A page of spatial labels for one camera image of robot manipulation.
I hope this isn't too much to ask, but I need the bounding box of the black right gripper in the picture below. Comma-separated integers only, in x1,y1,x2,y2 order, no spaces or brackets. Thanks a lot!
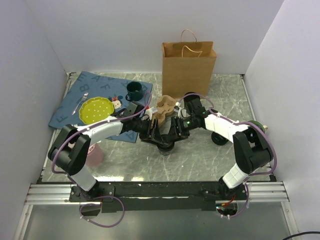
165,116,197,143

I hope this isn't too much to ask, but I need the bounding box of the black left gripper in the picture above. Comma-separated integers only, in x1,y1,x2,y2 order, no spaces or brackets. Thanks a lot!
132,118,164,145

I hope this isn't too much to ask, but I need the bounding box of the black takeout coffee cup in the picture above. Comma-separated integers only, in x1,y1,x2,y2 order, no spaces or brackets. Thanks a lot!
158,147,173,156

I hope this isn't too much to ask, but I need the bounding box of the black cup lid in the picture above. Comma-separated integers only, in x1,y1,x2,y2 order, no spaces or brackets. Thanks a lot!
157,134,175,148

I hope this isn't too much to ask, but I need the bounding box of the black cup stack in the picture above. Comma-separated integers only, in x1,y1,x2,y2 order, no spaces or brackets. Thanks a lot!
184,92,198,97

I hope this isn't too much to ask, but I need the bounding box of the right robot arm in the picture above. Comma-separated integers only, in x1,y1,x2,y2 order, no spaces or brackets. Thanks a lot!
167,92,276,200

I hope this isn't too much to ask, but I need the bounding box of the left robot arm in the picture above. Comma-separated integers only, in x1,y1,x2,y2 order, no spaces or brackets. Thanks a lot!
47,102,149,201

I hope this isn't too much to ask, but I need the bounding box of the brown pulp cup carrier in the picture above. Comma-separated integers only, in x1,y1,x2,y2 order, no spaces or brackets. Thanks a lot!
151,95,176,127

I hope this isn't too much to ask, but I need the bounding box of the black lid stack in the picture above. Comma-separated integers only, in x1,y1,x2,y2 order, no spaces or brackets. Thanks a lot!
211,132,230,146

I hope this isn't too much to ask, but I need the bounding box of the dark green mug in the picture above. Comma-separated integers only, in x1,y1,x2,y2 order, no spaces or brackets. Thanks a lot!
125,81,144,102

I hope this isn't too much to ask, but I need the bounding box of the blue alphabet placemat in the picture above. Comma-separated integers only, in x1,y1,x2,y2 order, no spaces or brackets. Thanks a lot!
47,70,154,144

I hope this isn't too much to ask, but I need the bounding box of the green dotted plate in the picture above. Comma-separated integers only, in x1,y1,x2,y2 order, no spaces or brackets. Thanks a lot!
78,96,115,125

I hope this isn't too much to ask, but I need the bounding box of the pink straw cup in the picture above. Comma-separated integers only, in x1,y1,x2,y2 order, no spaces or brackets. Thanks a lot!
85,144,104,167

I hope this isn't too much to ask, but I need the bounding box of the brown paper bag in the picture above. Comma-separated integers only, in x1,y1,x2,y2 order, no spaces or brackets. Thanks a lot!
161,37,217,98

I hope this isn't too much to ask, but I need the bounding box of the silver fork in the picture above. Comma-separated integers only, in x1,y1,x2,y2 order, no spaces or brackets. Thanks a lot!
72,92,89,115

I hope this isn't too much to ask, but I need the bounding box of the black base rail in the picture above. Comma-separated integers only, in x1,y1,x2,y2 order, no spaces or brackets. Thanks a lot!
69,181,247,213

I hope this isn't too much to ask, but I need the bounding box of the aluminium frame rail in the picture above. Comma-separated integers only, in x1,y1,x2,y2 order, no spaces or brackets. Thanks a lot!
12,182,83,240

